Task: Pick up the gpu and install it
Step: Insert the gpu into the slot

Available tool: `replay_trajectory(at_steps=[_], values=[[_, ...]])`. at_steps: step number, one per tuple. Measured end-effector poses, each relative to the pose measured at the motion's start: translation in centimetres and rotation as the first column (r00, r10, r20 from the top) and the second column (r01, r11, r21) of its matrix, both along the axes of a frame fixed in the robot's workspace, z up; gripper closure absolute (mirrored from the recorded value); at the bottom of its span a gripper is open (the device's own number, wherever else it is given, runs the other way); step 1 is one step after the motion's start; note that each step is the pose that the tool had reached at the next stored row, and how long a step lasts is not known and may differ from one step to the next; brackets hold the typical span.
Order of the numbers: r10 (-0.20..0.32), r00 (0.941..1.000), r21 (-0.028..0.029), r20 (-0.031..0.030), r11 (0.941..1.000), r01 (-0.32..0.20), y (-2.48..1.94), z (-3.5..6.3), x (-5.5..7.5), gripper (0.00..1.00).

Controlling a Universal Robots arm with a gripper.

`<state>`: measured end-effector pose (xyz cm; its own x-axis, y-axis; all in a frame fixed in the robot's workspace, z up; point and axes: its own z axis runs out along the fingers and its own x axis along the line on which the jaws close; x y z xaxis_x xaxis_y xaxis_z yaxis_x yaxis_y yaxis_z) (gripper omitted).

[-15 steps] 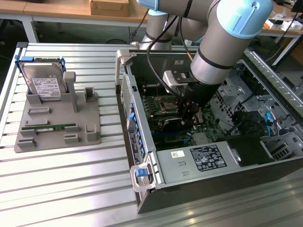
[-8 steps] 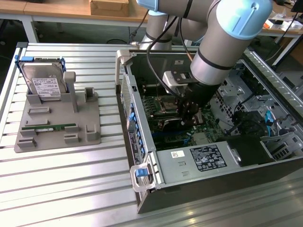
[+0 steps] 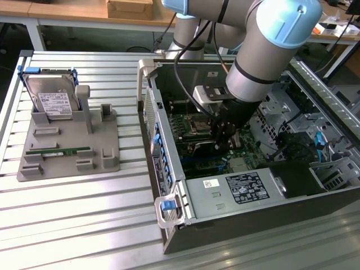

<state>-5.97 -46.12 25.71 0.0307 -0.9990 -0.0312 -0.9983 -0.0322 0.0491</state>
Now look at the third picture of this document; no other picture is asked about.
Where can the black open PC case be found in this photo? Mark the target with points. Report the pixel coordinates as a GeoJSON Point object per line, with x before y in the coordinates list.
{"type": "Point", "coordinates": [253, 227]}

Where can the green RAM stick with label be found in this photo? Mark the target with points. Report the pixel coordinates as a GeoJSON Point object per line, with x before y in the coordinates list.
{"type": "Point", "coordinates": [67, 151]}

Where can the blue expansion slot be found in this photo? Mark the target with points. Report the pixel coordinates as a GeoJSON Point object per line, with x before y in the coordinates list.
{"type": "Point", "coordinates": [197, 161]}

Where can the silver chipset heatsink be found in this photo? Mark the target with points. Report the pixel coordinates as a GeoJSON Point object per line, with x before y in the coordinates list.
{"type": "Point", "coordinates": [239, 164]}

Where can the white flat box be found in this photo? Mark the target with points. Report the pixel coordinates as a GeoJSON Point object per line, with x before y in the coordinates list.
{"type": "Point", "coordinates": [347, 30]}

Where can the white and orange small box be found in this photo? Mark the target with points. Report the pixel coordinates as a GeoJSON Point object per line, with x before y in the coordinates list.
{"type": "Point", "coordinates": [323, 28]}

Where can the cluttered wooden desk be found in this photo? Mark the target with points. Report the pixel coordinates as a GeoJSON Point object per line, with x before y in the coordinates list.
{"type": "Point", "coordinates": [326, 38]}

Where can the black expansion slot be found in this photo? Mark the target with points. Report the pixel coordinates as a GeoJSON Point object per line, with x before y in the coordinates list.
{"type": "Point", "coordinates": [202, 170]}

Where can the grey power supply unit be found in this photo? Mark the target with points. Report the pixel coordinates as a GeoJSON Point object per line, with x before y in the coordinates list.
{"type": "Point", "coordinates": [201, 202]}

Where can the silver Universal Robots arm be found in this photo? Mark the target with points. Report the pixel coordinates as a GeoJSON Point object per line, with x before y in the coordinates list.
{"type": "Point", "coordinates": [267, 42]}

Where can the Nvidia graphics card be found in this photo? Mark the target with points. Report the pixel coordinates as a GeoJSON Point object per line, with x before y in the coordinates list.
{"type": "Point", "coordinates": [202, 149]}

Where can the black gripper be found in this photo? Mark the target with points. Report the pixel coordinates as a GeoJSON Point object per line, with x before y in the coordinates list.
{"type": "Point", "coordinates": [236, 115]}

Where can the CPU socket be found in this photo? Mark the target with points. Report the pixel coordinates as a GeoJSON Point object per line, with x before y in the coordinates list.
{"type": "Point", "coordinates": [199, 125]}

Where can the hard disk in blue bracket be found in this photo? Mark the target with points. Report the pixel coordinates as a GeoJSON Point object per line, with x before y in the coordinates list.
{"type": "Point", "coordinates": [53, 98]}

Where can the green motherboard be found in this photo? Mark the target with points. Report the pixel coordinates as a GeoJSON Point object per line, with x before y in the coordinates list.
{"type": "Point", "coordinates": [250, 146]}

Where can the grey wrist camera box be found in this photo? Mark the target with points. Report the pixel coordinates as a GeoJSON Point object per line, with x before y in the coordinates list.
{"type": "Point", "coordinates": [201, 98]}

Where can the slotted grey disk bay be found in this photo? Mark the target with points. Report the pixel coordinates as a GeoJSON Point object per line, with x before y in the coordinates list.
{"type": "Point", "coordinates": [333, 180]}

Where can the long wooden desk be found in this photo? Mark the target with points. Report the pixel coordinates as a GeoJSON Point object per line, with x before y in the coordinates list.
{"type": "Point", "coordinates": [56, 11]}

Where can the black plastic air shroud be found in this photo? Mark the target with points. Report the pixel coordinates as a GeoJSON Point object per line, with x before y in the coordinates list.
{"type": "Point", "coordinates": [295, 180]}

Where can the blue case release latch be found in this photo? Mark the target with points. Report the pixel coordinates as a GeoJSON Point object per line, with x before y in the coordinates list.
{"type": "Point", "coordinates": [168, 206]}

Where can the dark installed RAM stick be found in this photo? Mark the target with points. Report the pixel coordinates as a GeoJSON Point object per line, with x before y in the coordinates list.
{"type": "Point", "coordinates": [194, 138]}

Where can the perforated steel disk bay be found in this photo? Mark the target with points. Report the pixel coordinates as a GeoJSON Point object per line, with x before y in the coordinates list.
{"type": "Point", "coordinates": [281, 112]}

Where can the black monitor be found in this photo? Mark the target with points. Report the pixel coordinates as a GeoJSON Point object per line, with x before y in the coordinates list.
{"type": "Point", "coordinates": [353, 5]}

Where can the brown cardboard box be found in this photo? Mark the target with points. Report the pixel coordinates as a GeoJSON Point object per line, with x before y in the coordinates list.
{"type": "Point", "coordinates": [129, 9]}

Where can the grey parts rack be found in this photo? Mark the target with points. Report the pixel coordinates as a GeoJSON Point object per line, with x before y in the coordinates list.
{"type": "Point", "coordinates": [70, 140]}

